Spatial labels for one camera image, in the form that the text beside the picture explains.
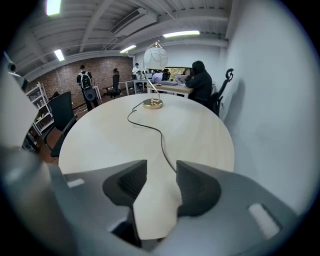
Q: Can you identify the white stool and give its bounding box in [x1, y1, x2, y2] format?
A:
[91, 85, 103, 106]

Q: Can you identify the black mesh office chair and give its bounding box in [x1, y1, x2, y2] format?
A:
[43, 91, 78, 158]

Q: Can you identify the black headrest office chair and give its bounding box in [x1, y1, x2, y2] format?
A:
[208, 67, 235, 118]

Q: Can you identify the lamp power cable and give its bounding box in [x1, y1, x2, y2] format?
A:
[127, 102, 178, 174]

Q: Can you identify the white office desk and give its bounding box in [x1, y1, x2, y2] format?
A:
[118, 79, 136, 97]
[133, 78, 150, 95]

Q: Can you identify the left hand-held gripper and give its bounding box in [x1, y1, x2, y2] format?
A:
[2, 51, 30, 92]

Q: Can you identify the large ceiling light panel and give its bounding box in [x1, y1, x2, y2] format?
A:
[46, 0, 63, 17]

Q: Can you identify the ceiling air conditioner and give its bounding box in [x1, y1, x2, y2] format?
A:
[109, 7, 158, 38]

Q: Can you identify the wide window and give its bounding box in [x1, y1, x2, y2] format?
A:
[166, 66, 193, 76]

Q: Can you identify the wooden office desk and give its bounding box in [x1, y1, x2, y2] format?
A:
[146, 82, 195, 100]

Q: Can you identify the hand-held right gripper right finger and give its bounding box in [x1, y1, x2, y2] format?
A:
[152, 160, 300, 256]

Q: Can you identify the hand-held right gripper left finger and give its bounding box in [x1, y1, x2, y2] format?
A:
[62, 159, 149, 249]

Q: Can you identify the white metal shelf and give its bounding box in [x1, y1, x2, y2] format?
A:
[24, 81, 55, 137]

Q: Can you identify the black backpack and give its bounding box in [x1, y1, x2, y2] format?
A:
[79, 71, 92, 90]

